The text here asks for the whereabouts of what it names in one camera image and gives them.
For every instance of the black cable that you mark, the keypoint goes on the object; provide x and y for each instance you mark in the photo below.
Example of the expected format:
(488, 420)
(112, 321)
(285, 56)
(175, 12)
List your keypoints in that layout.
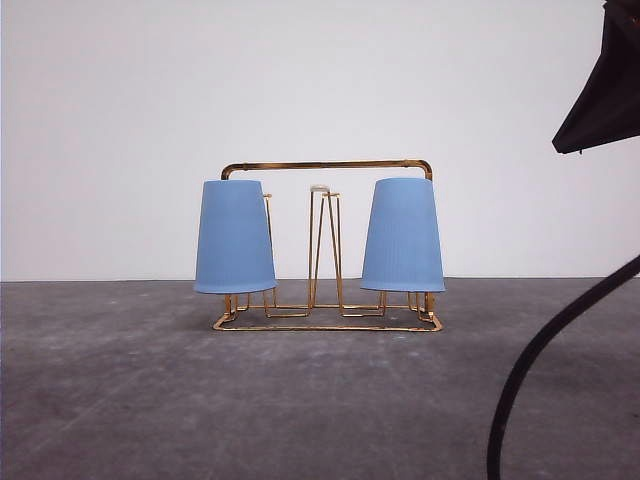
(535, 346)

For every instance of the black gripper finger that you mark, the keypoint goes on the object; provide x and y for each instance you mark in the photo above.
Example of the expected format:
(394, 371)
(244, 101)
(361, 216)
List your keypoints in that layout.
(610, 106)

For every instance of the gold wire cup rack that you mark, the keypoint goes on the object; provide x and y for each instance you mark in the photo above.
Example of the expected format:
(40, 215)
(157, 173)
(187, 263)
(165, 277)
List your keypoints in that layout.
(326, 310)

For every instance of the blue plastic cup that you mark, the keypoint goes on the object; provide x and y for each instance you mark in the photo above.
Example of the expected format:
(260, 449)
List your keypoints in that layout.
(402, 250)
(234, 253)

